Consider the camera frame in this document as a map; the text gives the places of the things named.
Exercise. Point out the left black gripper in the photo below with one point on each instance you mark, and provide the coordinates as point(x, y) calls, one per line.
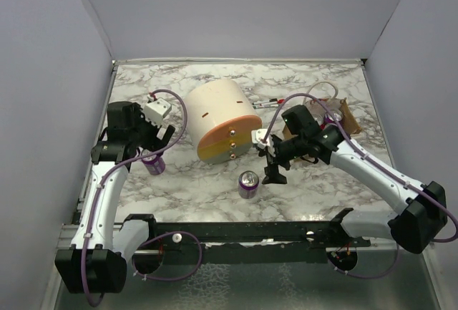
point(153, 142)

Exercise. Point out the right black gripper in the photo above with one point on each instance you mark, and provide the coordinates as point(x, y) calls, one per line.
point(273, 172)

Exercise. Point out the purple can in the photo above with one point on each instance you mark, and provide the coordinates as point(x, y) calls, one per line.
point(248, 183)
point(155, 165)
point(334, 116)

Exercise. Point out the red can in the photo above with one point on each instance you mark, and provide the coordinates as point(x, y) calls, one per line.
point(318, 114)

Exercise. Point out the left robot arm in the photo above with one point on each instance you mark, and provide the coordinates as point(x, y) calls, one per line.
point(97, 257)

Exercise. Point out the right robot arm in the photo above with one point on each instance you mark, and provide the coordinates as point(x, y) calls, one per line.
point(417, 210)

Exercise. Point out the cream cylindrical container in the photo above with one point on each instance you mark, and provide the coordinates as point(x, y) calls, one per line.
point(220, 119)

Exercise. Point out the red capped marker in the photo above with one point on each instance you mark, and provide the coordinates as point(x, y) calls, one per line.
point(270, 102)

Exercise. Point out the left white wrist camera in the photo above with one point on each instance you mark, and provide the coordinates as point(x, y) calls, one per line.
point(156, 111)

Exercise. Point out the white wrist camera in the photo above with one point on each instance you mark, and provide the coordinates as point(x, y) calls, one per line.
point(262, 141)
point(156, 111)

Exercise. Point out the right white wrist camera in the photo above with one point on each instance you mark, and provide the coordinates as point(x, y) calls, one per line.
point(262, 141)

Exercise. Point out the black base frame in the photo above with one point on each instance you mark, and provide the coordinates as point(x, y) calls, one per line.
point(245, 242)

